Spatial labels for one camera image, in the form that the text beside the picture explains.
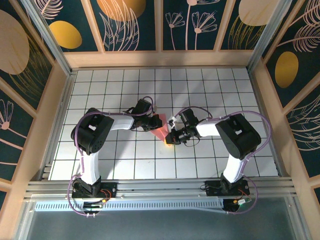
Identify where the pink paper sheet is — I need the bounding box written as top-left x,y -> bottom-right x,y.
149,113 -> 173,146

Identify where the small lit circuit board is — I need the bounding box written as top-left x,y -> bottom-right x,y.
231,197 -> 252,207
83,199 -> 106,211

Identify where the aluminium front rail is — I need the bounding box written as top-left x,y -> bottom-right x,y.
23,177 -> 297,201

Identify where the slotted grey cable duct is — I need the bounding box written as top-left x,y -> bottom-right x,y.
34,199 -> 226,212

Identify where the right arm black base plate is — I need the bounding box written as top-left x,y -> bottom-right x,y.
204,180 -> 251,197

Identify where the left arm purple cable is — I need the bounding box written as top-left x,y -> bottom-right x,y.
67,96 -> 155,217

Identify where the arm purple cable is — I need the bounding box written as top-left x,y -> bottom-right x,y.
67,96 -> 155,217
173,106 -> 273,216

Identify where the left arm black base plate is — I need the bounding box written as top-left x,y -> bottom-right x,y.
71,181 -> 118,200

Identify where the aluminium side rail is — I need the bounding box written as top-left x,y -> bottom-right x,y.
246,66 -> 288,178
39,71 -> 77,181

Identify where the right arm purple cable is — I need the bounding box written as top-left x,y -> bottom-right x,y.
173,106 -> 273,216

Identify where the aluminium corner post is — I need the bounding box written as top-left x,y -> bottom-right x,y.
21,0 -> 76,77
247,0 -> 295,72

